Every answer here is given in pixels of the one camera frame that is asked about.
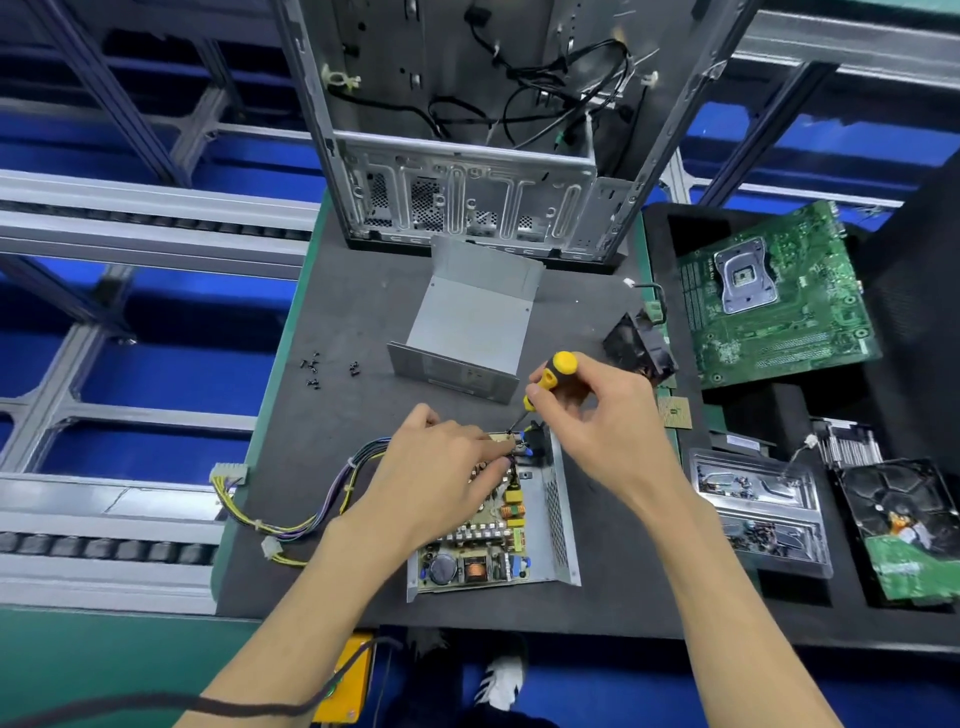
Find aluminium conveyor frame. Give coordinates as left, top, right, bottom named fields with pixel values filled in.
left=0, top=0, right=960, bottom=609

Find power supply metal base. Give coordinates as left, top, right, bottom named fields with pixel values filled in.
left=402, top=427, right=584, bottom=605

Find silver computer tower chassis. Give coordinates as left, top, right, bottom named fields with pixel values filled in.
left=273, top=0, right=759, bottom=264

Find small black screws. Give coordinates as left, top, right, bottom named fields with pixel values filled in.
left=300, top=352, right=365, bottom=392

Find green motherboard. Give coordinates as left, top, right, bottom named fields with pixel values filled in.
left=675, top=199, right=884, bottom=392

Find person's left forearm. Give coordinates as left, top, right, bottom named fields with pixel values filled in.
left=172, top=525, right=407, bottom=728

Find clear plastic screw tray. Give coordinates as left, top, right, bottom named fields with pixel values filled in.
left=687, top=447, right=836, bottom=579

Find silver heatsink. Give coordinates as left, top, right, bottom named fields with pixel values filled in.
left=810, top=417, right=887, bottom=470

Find black foam work mat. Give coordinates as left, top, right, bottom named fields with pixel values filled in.
left=217, top=202, right=707, bottom=624

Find black hard disk drive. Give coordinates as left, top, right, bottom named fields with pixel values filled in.
left=837, top=457, right=960, bottom=605

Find black cooling fan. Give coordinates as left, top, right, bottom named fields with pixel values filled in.
left=603, top=310, right=677, bottom=384

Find person's right hand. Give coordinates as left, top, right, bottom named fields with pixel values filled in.
left=525, top=352, right=684, bottom=512

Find black foam parts tray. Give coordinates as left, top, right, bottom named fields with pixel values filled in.
left=645, top=165, right=960, bottom=654

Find person's right shoe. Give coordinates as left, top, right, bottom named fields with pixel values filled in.
left=477, top=652, right=527, bottom=710

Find grey power supply cover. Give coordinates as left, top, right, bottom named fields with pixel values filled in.
left=387, top=232, right=545, bottom=404

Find person's right forearm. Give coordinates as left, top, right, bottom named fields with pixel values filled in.
left=645, top=480, right=842, bottom=728

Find thin black cable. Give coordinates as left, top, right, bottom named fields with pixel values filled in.
left=0, top=637, right=407, bottom=722

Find person's left hand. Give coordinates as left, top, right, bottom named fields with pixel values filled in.
left=352, top=402, right=519, bottom=564

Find yellow button box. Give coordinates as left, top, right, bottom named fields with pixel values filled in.
left=307, top=630, right=377, bottom=728

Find yellow handled screwdriver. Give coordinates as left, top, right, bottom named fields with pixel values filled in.
left=517, top=349, right=582, bottom=414

